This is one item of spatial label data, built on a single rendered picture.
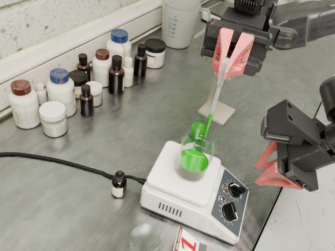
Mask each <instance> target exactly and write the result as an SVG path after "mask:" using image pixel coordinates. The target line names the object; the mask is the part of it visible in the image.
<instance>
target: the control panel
mask: <svg viewBox="0 0 335 251"><path fill-rule="evenodd" d="M231 182H234V183H237V184H238V185H240V186H241V187H243V188H245V190H246V192H245V193H242V194H240V196H239V197H238V198H234V197H233V196H232V195H231V194H230V192H229V190H228V185H229V184H230V183H231ZM224 189H227V193H225V191H224ZM247 194H248V189H247V188H246V187H245V186H244V185H243V184H242V183H240V182H239V181H238V180H237V179H236V178H235V177H234V176H233V175H231V174H230V173H229V172H228V171H227V170H226V169H224V172H223V175H222V179H221V182H220V185H219V188H218V192H217V195H216V198H215V202H214V205H213V208H212V211H211V215H212V216H213V217H214V218H215V219H216V220H218V221H219V222H220V223H221V224H222V225H224V226H225V227H226V228H227V229H228V230H230V231H231V232H232V233H233V234H234V235H236V236H237V237H238V236H239V232H240V227H241V222H242V218H243V213H244V208H245V204H246V199H247ZM222 197H224V198H225V201H223V200H222ZM230 202H233V203H234V205H235V208H236V211H237V214H238V219H237V220H234V221H228V220H226V219H225V217H224V215H223V213H222V207H223V205H225V204H228V203H230Z"/></svg>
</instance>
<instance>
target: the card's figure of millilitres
mask: <svg viewBox="0 0 335 251"><path fill-rule="evenodd" d="M196 248H197V241H196V240H194V239H193V238H192V237H191V236H190V235H188V234H187V233H186V232H185V231H184V230H182V234H181V238H180V243H179V247H178V251H196Z"/></svg>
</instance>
